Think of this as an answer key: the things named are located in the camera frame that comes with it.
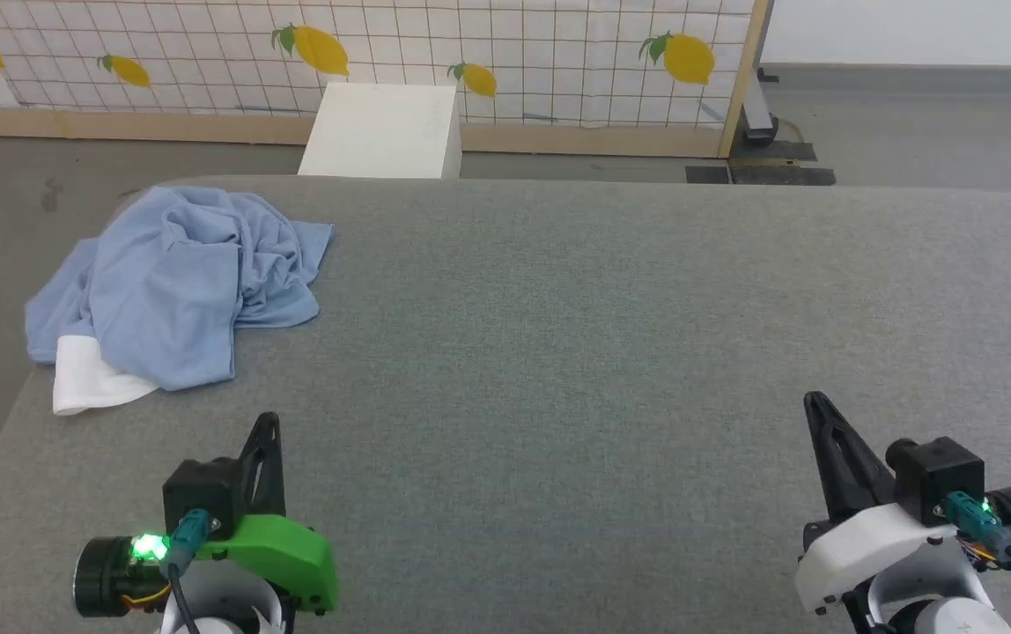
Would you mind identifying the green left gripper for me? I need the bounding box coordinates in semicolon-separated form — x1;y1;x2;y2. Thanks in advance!
74;411;339;617

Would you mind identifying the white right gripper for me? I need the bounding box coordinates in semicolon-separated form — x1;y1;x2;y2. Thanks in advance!
794;392;1011;617

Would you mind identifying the light blue and white shirt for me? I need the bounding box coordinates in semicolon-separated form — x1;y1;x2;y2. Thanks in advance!
24;185;336;417

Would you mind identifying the white box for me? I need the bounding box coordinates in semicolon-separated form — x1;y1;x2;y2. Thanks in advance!
298;82;462;180

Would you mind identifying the white rolling partition board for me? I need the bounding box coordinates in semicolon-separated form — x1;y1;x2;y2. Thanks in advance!
739;0;1011;146

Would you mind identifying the lemon print partition panel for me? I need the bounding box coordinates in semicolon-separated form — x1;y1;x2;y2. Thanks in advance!
0;0;775;159

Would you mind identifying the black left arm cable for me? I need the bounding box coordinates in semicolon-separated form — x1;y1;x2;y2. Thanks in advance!
158;509;211;634

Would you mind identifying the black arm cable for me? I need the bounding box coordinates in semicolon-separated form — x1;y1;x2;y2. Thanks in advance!
944;491;1011;617
158;509;211;634

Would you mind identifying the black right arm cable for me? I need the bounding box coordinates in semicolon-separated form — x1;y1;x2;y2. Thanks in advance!
944;491;1011;617

